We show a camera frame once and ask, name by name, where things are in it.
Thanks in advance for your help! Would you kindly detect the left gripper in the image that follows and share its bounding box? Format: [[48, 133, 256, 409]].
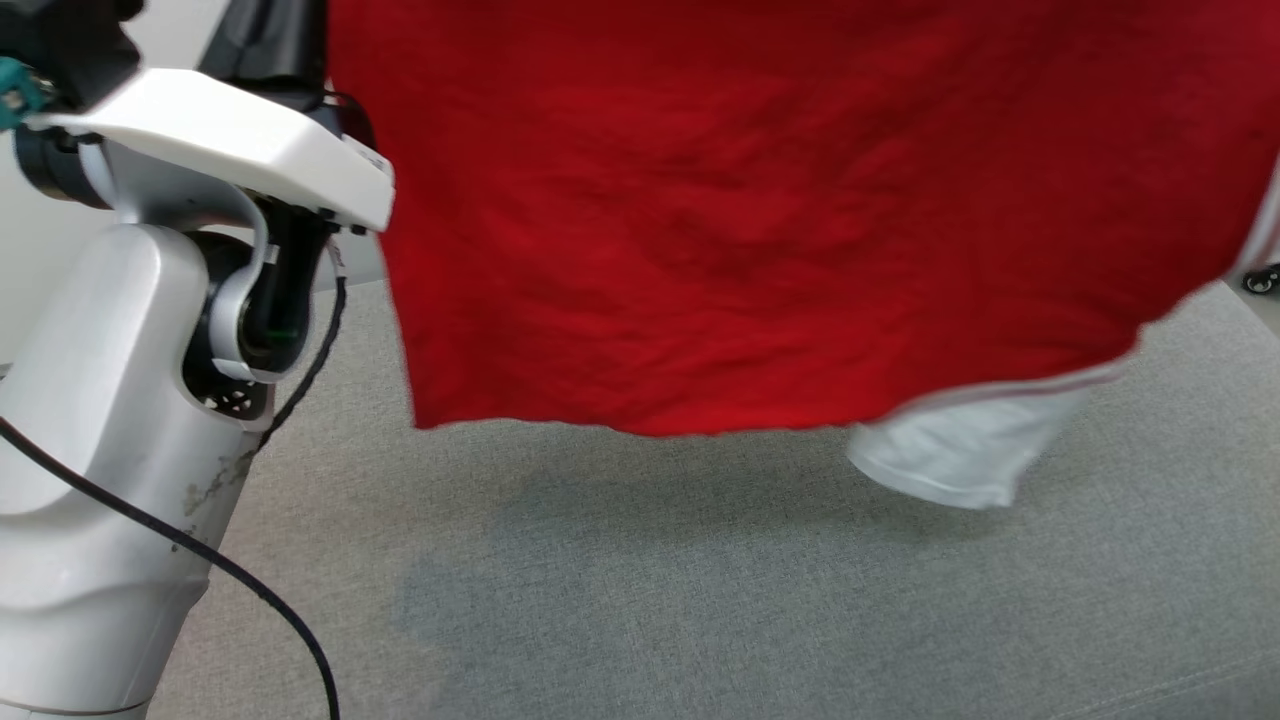
[[20, 0, 396, 234]]

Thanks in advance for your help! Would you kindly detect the braided black left arm cable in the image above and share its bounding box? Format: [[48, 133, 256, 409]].
[[255, 240, 351, 456]]

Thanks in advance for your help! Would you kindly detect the red white basketball jersey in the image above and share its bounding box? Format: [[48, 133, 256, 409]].
[[325, 0, 1280, 511]]

